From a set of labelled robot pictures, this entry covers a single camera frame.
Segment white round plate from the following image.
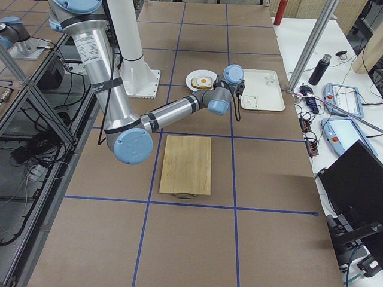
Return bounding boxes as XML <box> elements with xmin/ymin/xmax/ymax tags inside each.
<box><xmin>186</xmin><ymin>69</ymin><xmax>217</xmax><ymax>91</ymax></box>

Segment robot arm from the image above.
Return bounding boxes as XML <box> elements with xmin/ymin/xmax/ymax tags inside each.
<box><xmin>49</xmin><ymin>1</ymin><xmax>244</xmax><ymax>164</ymax></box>
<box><xmin>1</xmin><ymin>16</ymin><xmax>45</xmax><ymax>60</ymax></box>

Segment bread slice with fried egg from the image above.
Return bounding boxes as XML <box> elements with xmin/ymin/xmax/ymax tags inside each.
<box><xmin>191</xmin><ymin>77</ymin><xmax>213</xmax><ymax>90</ymax></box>

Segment wooden cutting board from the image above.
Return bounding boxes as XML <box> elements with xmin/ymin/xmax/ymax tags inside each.
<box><xmin>159</xmin><ymin>135</ymin><xmax>211</xmax><ymax>199</ymax></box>

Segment cream bear tray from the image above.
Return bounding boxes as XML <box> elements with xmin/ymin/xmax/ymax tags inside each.
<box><xmin>240</xmin><ymin>69</ymin><xmax>285</xmax><ymax>112</ymax></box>

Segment black water bottle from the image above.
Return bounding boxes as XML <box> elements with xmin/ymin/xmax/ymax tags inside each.
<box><xmin>308</xmin><ymin>54</ymin><xmax>332</xmax><ymax>86</ymax></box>

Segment blue teach pendant near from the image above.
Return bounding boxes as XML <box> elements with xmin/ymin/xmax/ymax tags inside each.
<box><xmin>321</xmin><ymin>117</ymin><xmax>377</xmax><ymax>156</ymax></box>

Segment blue teach pendant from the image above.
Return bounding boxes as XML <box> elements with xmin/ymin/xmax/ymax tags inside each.
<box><xmin>324</xmin><ymin>83</ymin><xmax>364</xmax><ymax>118</ymax></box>
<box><xmin>321</xmin><ymin>117</ymin><xmax>377</xmax><ymax>156</ymax></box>

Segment blue teach pendant far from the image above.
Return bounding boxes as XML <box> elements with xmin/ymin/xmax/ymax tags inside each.
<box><xmin>324</xmin><ymin>83</ymin><xmax>364</xmax><ymax>118</ymax></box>

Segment black laptop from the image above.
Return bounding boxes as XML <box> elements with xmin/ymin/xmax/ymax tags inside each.
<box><xmin>319</xmin><ymin>141</ymin><xmax>382</xmax><ymax>264</ymax></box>

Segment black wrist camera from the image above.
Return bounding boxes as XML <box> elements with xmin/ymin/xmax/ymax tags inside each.
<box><xmin>235</xmin><ymin>80</ymin><xmax>245</xmax><ymax>97</ymax></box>

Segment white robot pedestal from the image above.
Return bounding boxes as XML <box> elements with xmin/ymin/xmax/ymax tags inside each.
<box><xmin>107</xmin><ymin>0</ymin><xmax>161</xmax><ymax>99</ymax></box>

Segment aluminium frame post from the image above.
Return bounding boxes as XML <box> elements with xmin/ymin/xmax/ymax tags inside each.
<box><xmin>286</xmin><ymin>0</ymin><xmax>339</xmax><ymax>94</ymax></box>

